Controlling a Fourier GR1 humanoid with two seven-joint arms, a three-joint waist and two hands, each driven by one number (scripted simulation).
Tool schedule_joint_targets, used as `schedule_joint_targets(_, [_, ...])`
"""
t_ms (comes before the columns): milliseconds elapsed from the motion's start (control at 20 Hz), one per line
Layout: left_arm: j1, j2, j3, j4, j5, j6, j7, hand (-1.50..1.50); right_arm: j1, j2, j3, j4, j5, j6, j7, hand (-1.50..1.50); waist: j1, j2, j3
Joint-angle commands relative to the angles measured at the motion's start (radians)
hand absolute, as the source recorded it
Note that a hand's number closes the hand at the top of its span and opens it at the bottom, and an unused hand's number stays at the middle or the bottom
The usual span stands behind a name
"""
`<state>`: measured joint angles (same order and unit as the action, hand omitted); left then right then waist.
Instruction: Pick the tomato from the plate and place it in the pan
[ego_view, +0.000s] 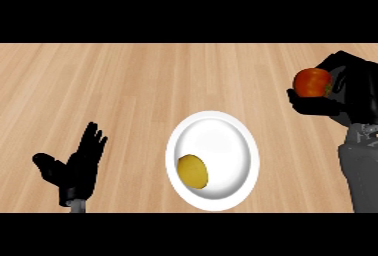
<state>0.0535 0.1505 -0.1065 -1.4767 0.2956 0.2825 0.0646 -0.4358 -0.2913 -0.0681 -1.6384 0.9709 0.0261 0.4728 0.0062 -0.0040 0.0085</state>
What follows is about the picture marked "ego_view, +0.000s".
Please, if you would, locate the white oval plate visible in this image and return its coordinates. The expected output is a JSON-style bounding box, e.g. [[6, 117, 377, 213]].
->
[[166, 110, 262, 212]]

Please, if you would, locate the yellow potato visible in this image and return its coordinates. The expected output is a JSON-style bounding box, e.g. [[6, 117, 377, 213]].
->
[[176, 154, 210, 190]]

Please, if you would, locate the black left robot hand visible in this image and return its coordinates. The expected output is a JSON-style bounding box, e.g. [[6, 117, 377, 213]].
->
[[31, 121, 110, 208]]

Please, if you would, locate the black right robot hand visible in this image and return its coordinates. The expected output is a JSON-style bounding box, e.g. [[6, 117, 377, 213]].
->
[[287, 50, 378, 128]]

